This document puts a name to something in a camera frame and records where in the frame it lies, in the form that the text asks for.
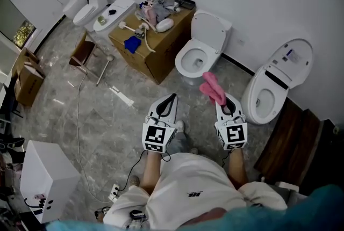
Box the person's left forearm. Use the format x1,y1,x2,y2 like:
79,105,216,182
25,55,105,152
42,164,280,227
139,149,165,195

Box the pink bottle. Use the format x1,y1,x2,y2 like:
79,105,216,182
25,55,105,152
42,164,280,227
141,4,158,26

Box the white toilet bowl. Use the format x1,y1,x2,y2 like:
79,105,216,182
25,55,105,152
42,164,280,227
175,9,233,86

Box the white floor strip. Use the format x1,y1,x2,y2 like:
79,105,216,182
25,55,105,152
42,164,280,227
109,85,135,107

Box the large brown cardboard box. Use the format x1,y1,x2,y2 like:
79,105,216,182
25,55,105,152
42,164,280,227
108,5,196,85

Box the black waist device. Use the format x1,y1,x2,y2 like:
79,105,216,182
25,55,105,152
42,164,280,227
129,209,147,222

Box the open wooden crate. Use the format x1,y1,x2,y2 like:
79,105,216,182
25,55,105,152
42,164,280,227
69,32,98,75

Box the white power strip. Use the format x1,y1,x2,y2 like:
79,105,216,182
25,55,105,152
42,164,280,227
107,183,120,203

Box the cream scrub brush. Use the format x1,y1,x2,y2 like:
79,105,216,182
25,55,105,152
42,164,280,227
138,22,158,34

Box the black tray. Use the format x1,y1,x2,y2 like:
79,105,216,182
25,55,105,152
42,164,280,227
173,0,196,10

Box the small brown cardboard box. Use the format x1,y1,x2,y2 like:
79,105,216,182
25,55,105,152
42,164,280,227
11,47,40,71
13,62,46,107

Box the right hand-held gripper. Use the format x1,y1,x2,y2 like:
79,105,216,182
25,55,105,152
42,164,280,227
214,93,248,150

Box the person's white shirt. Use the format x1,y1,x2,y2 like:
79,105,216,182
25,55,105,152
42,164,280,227
103,151,288,231

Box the person's right forearm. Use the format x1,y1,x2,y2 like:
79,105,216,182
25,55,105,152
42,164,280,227
227,148,249,190

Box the white smart toilet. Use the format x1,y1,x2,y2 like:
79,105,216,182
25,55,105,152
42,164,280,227
241,38,314,125

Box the window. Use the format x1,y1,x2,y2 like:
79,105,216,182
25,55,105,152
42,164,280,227
0,0,37,49

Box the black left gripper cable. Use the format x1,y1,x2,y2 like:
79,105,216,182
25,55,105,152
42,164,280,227
117,149,173,192

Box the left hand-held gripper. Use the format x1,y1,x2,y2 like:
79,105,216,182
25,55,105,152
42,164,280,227
141,93,179,154

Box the white flat-lid toilet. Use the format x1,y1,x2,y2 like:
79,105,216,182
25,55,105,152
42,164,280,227
84,0,137,42

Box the white floor cable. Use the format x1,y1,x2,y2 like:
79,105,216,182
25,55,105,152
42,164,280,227
76,74,112,203

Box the white pole plunger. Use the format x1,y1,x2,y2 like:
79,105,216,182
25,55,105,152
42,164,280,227
96,54,115,87

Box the grey clothes pile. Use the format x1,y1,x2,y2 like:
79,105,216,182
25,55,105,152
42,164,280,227
150,0,178,24

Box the person's blue jeans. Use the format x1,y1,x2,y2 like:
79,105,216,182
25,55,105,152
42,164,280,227
165,129,189,155

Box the dark wooden platform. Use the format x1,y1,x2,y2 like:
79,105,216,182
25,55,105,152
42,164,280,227
254,97,336,196

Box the white fluffy duster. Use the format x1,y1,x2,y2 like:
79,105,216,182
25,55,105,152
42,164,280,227
155,18,175,33

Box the person's white sneaker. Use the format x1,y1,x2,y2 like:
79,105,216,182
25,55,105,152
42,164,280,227
175,120,187,134
128,175,141,188

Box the white toilet with tall tank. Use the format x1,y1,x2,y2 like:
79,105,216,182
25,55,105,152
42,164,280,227
73,0,110,27

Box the pink wiping cloth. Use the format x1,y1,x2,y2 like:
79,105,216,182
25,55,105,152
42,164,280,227
199,71,227,107

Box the white toilet brush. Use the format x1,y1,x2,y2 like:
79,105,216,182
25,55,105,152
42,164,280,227
118,21,138,34

